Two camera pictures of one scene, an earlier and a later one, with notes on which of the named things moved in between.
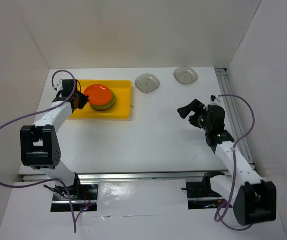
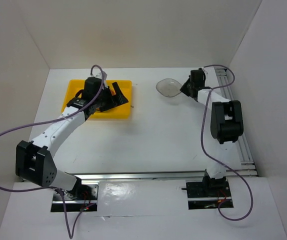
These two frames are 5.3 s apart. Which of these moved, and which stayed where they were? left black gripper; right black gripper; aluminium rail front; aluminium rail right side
Moved: right black gripper; left black gripper
Stayed: aluminium rail right side; aluminium rail front
